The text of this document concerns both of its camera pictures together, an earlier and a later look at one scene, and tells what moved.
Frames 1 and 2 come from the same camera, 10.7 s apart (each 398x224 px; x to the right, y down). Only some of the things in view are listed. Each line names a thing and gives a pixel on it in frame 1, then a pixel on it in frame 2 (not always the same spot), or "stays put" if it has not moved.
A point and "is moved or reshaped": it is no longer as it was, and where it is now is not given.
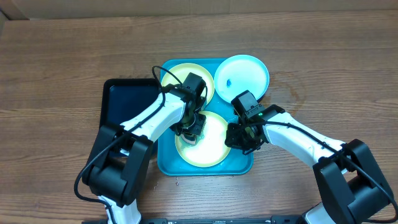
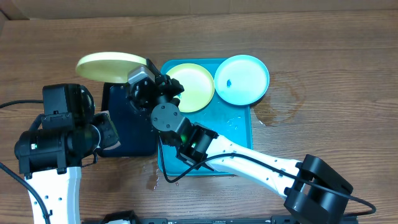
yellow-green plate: x=211 y=149 is moved or reshaped
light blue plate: x=238 y=74 stays put
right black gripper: x=236 y=143 -> x=168 y=80
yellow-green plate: x=178 y=74 stays put
